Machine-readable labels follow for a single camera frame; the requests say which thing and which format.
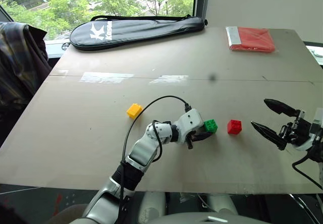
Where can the red packet in clear wrap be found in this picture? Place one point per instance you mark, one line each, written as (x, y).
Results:
(256, 40)

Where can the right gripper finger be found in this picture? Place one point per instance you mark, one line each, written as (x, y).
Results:
(281, 107)
(268, 132)

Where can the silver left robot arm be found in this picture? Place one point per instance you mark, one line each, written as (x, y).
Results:
(141, 148)

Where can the clear tape strip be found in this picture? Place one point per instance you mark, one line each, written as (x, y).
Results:
(169, 79)
(106, 77)

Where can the white round object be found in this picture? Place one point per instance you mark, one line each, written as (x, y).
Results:
(318, 52)

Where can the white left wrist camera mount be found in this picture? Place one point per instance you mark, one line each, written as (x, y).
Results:
(190, 119)

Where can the red toy brick cube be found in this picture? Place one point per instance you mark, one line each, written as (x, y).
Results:
(234, 127)

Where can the yellow toy brick cube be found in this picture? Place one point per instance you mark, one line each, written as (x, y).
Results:
(134, 110)

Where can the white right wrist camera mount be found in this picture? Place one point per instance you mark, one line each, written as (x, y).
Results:
(318, 119)

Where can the green toy brick cube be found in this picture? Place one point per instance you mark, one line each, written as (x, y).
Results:
(211, 126)

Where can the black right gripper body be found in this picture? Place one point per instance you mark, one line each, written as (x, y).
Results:
(297, 130)

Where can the plaid shirt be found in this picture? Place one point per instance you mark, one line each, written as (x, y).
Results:
(13, 65)

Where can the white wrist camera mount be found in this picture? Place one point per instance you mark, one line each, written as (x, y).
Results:
(190, 119)
(318, 119)

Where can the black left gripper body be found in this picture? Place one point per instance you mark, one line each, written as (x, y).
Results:
(190, 137)

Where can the black racket bag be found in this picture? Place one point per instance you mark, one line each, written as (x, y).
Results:
(141, 29)

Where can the dark jacket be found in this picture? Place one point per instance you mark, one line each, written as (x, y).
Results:
(39, 52)

